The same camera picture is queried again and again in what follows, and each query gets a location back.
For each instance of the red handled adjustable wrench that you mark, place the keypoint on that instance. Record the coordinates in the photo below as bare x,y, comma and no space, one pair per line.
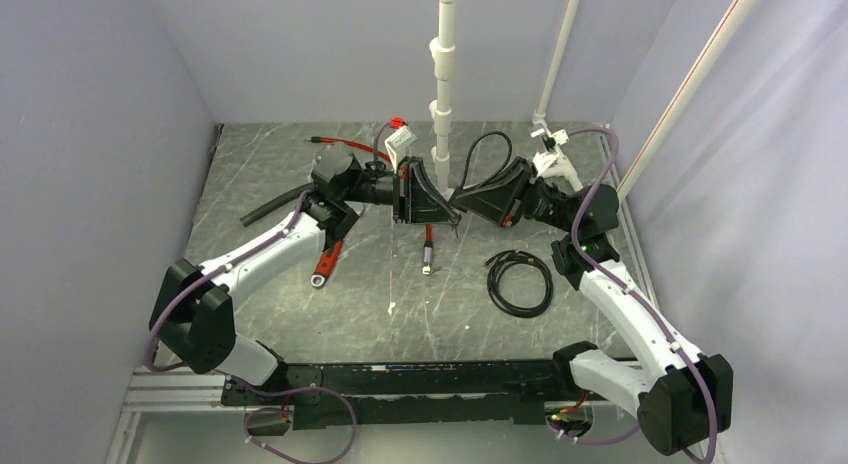
326,265

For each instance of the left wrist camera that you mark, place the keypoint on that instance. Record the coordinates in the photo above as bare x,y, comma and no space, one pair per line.
398,143

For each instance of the white PVC pipe frame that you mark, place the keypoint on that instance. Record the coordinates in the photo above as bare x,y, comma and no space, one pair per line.
495,59

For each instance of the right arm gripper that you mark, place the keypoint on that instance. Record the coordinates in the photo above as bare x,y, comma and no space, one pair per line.
506,198

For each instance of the black cable loop padlock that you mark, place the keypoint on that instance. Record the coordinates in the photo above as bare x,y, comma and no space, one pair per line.
478,165

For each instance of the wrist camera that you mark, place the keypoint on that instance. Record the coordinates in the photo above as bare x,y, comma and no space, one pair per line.
398,143
552,162

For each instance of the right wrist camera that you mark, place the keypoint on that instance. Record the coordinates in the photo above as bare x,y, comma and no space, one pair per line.
552,162

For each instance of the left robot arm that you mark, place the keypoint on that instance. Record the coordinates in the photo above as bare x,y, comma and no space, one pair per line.
194,314

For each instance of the white diagonal pole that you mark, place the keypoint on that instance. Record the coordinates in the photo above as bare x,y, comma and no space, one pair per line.
712,49

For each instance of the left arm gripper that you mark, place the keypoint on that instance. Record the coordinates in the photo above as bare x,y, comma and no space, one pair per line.
415,199

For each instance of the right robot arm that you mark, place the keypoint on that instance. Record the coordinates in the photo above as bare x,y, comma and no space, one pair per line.
678,395

